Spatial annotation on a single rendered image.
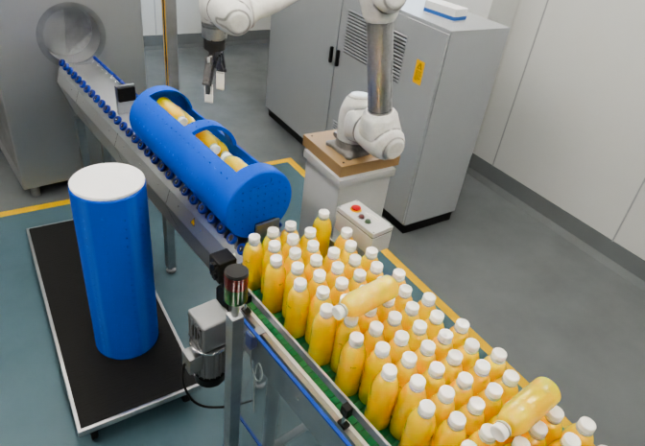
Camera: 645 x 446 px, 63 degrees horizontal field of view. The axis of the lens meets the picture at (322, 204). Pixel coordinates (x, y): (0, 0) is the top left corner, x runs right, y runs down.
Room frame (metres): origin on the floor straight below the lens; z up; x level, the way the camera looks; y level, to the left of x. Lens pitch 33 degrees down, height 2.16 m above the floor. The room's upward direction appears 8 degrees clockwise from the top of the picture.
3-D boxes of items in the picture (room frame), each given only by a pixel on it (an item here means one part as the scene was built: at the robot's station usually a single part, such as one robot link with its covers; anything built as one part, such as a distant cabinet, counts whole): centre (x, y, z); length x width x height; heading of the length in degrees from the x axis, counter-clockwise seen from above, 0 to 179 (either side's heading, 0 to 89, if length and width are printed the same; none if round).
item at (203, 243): (2.32, 0.90, 0.79); 2.17 x 0.29 x 0.34; 43
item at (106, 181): (1.70, 0.84, 1.03); 0.28 x 0.28 x 0.01
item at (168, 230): (2.37, 0.85, 0.31); 0.06 x 0.06 x 0.63; 43
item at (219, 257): (1.38, 0.31, 0.95); 0.10 x 0.07 x 0.10; 133
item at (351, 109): (2.21, -0.10, 1.22); 0.18 x 0.16 x 0.22; 32
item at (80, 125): (3.00, 1.62, 0.31); 0.06 x 0.06 x 0.63; 43
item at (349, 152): (2.23, -0.09, 1.08); 0.22 x 0.18 x 0.06; 40
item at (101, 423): (1.95, 1.08, 0.08); 1.50 x 0.52 x 0.15; 36
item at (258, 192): (1.90, 0.52, 1.09); 0.88 x 0.28 x 0.28; 43
